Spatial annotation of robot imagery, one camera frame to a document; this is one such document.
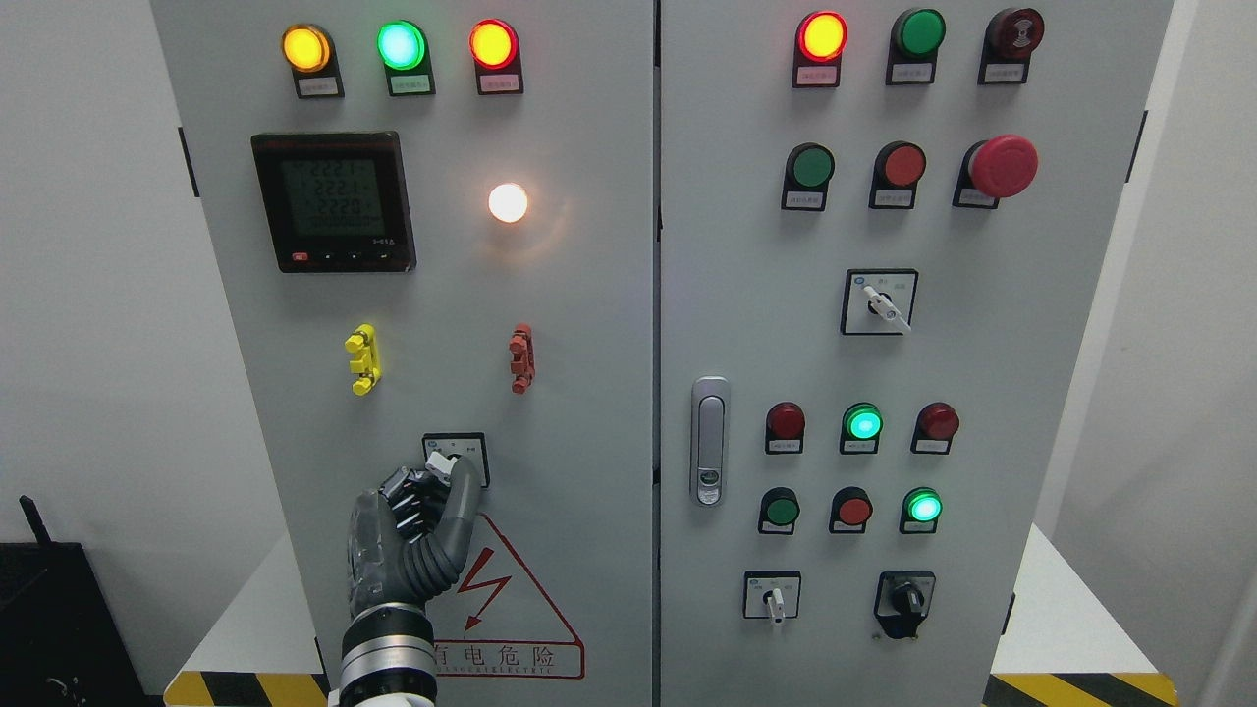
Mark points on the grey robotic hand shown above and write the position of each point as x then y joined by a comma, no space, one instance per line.
408,538

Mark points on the white rotary light switch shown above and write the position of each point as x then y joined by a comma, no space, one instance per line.
465,445

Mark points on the silver black robot forearm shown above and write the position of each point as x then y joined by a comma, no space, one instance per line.
389,658

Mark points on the yellow indicator light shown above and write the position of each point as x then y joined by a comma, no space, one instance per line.
311,55

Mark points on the red electric hazard warning sticker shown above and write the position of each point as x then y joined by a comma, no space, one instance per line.
498,621

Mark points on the grey left cabinet door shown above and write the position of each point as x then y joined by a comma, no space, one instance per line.
570,459

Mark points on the grey cabinet door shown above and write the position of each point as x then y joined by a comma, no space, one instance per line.
570,459
755,294

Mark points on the black digital power meter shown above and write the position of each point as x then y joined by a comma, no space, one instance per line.
336,202

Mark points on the small white lamp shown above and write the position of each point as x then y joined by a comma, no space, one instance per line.
508,202

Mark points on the black box with antenna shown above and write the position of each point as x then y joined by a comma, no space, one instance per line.
59,643

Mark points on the green push button lower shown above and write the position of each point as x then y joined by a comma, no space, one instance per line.
779,511

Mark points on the green push button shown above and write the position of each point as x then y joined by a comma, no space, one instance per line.
779,511
808,171

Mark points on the dark red indicator left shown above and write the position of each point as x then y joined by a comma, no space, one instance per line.
785,429

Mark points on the dark red indicator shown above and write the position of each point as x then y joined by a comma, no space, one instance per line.
935,429
785,429

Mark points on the red push button lower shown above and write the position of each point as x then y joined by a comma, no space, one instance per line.
851,508

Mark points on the red push button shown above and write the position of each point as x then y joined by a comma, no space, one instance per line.
898,168
851,508

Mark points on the lit green indicator middle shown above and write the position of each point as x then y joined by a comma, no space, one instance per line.
862,425

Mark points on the green indicator light top left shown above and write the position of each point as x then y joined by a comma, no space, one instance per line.
406,59

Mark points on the red indicator light top left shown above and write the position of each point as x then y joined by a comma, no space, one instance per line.
494,46

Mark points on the lit green button lower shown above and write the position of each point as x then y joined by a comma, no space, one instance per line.
921,510

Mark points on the dark red indicator right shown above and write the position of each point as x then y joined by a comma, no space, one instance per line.
935,429

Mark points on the green push button upper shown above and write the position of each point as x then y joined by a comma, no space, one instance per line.
808,171

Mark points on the grey right cabinet door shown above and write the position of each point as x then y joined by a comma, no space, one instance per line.
755,294

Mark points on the red push button upper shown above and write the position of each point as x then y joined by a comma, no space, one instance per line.
898,168

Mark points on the lit red indicator right door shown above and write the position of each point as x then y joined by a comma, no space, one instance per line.
818,47

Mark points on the white platform hazard striped edge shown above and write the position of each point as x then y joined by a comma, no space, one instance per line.
1061,648

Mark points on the red emergency stop button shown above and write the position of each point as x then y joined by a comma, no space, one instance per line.
999,167

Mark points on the dark green indicator top right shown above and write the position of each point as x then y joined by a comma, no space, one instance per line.
913,47

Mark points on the red black buzzer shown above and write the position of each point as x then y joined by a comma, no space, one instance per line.
1010,40

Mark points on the silver door lock handle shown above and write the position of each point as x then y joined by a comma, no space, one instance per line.
709,409

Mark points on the white selector switch lower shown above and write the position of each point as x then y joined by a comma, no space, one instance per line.
772,596

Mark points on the white selector switch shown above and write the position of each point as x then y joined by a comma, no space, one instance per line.
878,302
772,596

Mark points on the black rotary knob switch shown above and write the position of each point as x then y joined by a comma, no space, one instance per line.
902,602

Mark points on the white selector switch upper right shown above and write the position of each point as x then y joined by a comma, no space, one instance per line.
878,302

